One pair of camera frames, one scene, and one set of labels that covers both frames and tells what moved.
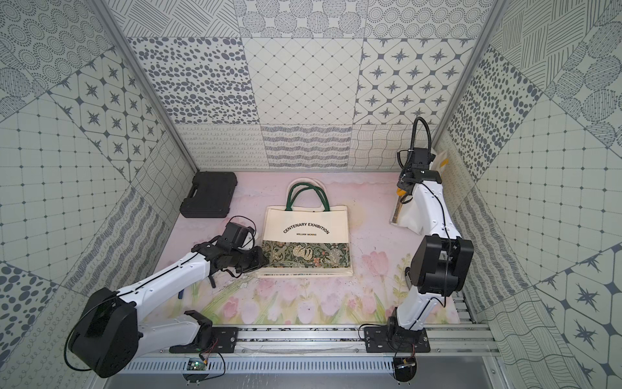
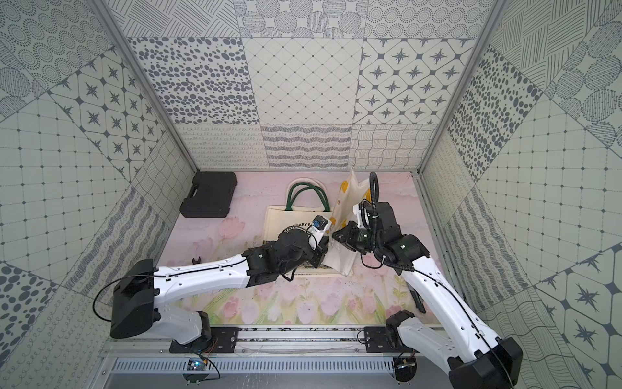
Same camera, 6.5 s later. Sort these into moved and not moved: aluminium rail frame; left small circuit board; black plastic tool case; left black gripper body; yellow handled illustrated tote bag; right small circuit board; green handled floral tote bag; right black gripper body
Moved: yellow handled illustrated tote bag; left black gripper body; right black gripper body
Not moved: green handled floral tote bag; right small circuit board; black plastic tool case; aluminium rail frame; left small circuit board
